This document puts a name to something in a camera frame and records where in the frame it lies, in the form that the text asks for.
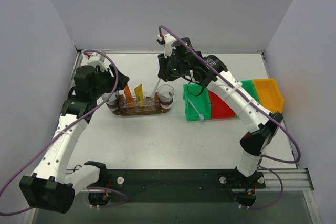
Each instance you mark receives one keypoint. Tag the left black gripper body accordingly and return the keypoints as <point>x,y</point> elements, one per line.
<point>115,77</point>

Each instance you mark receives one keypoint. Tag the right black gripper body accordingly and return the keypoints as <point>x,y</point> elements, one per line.
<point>163,68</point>

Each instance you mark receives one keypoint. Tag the dark smoked plastic cup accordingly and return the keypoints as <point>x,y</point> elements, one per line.
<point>113,102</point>

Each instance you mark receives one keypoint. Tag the orange toothpaste tube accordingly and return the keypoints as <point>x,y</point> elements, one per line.
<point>129,97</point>

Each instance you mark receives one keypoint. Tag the yellow toothpaste tube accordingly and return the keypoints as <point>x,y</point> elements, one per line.
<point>139,95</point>

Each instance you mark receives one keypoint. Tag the white toothbrush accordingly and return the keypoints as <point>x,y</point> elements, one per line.
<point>152,96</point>

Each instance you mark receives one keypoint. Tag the clear acrylic toothbrush holder rack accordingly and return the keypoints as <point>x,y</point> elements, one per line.
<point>149,103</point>

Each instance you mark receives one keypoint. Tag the light blue toothbrush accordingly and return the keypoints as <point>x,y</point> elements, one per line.
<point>200,116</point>

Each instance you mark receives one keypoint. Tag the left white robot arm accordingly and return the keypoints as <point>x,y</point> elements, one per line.
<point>48,187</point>

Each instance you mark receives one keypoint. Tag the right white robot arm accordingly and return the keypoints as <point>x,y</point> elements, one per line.
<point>212,74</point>

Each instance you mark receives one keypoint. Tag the brown oval wooden tray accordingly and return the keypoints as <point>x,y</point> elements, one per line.
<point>158,111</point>

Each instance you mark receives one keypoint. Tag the left green plastic bin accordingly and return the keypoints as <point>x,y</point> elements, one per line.
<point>196,102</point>

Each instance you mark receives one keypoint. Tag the green plastic bin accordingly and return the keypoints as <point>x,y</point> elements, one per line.
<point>250,88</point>
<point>196,102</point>

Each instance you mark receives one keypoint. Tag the red plastic bin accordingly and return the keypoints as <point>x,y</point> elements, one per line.
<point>219,109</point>

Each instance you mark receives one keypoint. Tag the right green plastic bin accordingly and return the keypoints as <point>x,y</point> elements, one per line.
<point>250,88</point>

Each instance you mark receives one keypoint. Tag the yellow plastic bin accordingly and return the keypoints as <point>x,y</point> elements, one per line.
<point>269,94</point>

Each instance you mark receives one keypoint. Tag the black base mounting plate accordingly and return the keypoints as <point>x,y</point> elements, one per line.
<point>106,195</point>

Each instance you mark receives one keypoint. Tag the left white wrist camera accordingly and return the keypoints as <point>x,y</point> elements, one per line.
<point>94,59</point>

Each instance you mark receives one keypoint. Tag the aluminium extrusion rail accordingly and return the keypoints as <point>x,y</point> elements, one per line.
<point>288,179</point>

